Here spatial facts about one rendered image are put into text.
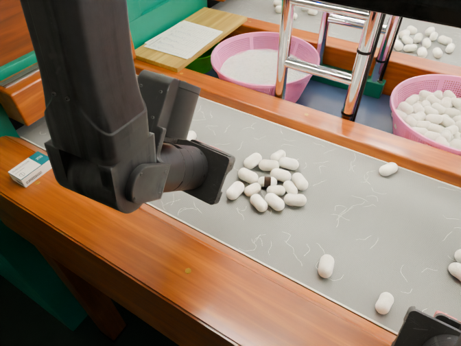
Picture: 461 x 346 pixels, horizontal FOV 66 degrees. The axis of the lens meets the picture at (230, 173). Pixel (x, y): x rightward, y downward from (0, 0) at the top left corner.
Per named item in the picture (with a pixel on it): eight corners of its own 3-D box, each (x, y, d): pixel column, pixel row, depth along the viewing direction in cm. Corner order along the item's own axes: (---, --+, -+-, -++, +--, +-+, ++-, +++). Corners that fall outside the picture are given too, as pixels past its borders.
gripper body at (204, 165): (173, 132, 49) (139, 126, 42) (236, 158, 45) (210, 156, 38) (159, 176, 50) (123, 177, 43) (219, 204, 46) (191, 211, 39)
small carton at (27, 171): (25, 187, 59) (20, 180, 57) (12, 180, 60) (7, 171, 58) (55, 165, 62) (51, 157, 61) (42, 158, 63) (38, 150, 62)
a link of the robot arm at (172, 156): (103, 185, 37) (145, 204, 35) (119, 121, 36) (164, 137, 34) (144, 182, 43) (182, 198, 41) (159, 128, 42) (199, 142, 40)
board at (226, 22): (178, 73, 83) (177, 68, 82) (129, 57, 88) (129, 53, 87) (247, 20, 102) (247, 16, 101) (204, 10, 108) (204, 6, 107)
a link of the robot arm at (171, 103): (48, 173, 31) (127, 207, 29) (77, 44, 30) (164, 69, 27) (127, 168, 43) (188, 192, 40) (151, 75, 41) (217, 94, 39)
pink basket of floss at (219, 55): (329, 112, 86) (337, 77, 79) (221, 126, 83) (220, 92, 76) (295, 59, 104) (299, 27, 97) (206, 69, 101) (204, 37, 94)
